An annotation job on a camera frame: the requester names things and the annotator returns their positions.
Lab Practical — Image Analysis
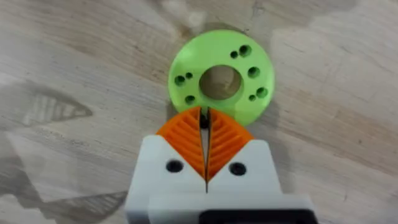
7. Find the green disc with holes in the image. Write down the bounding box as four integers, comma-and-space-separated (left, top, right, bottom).
168, 29, 275, 128

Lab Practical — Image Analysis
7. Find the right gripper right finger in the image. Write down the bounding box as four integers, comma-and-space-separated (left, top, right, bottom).
206, 108, 284, 195

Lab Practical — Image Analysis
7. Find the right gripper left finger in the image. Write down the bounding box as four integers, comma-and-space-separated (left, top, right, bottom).
124, 106, 208, 224

